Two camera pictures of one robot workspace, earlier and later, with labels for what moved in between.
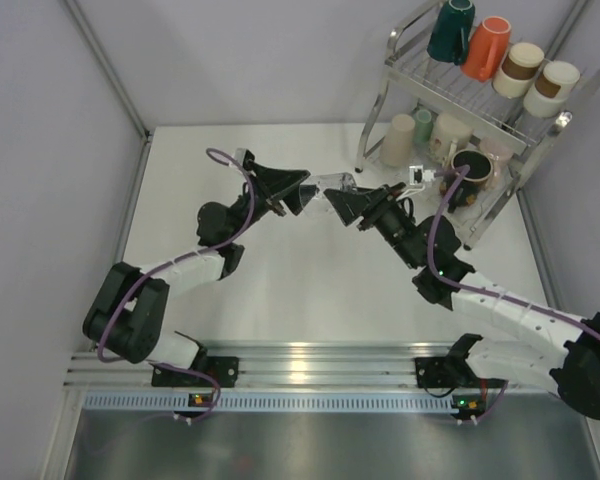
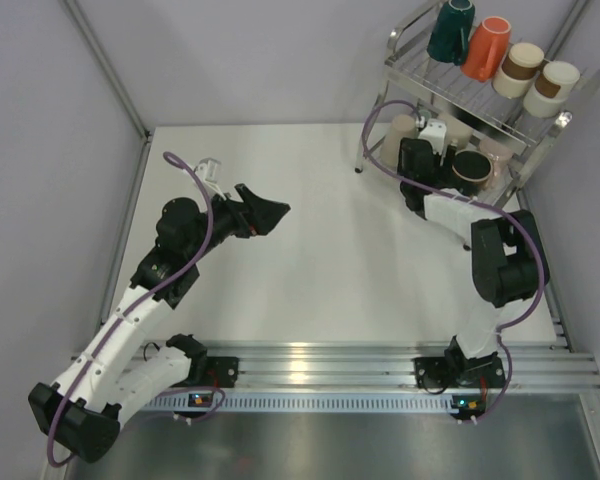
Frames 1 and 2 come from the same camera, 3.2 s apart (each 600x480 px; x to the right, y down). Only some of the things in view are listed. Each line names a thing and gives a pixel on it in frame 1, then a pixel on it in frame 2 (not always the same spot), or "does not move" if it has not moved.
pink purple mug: (501, 152) does not move
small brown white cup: (518, 71) does not move
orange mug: (485, 48) does not move
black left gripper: (270, 184) → (270, 212)
